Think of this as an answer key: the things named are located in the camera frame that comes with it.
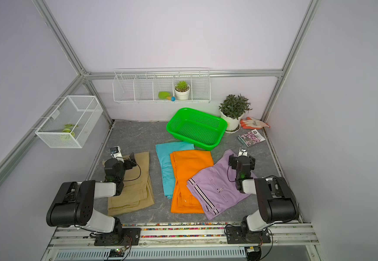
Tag large potted green plant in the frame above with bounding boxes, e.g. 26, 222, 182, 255
219, 94, 251, 133

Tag purple shorts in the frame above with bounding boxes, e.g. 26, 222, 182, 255
186, 150, 249, 220

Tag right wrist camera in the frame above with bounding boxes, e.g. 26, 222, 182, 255
238, 145, 248, 157

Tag small potted succulent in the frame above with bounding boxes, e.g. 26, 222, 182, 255
174, 81, 191, 101

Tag khaki folded pants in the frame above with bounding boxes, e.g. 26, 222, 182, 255
108, 152, 155, 216

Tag white wire wall shelf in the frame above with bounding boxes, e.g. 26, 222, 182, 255
113, 67, 211, 103

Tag aluminium rail frame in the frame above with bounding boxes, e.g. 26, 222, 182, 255
42, 221, 326, 261

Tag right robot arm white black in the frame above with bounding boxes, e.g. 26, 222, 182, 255
228, 154, 299, 234

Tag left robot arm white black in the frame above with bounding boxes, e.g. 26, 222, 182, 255
46, 153, 138, 237

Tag green item in side basket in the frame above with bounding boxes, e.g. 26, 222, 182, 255
60, 124, 78, 141

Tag orange white work gloves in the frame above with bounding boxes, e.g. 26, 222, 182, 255
240, 117, 270, 129

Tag green plastic basket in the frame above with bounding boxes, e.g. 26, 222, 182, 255
166, 108, 227, 151

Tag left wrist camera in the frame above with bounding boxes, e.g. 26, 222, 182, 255
110, 146, 122, 159

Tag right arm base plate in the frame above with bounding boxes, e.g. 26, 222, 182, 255
224, 225, 271, 245

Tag orange pants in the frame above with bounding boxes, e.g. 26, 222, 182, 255
169, 149, 215, 214

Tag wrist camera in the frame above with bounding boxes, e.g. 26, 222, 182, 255
110, 146, 122, 159
238, 145, 248, 157

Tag green toy in shelf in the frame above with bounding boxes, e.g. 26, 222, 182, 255
158, 91, 176, 102

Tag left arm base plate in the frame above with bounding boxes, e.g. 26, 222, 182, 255
94, 227, 141, 246

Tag purple flower seed packet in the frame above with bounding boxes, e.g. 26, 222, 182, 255
237, 129, 266, 147

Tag teal pants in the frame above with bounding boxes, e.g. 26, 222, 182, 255
155, 141, 194, 199

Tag white wire side basket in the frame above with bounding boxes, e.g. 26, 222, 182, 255
35, 95, 103, 149

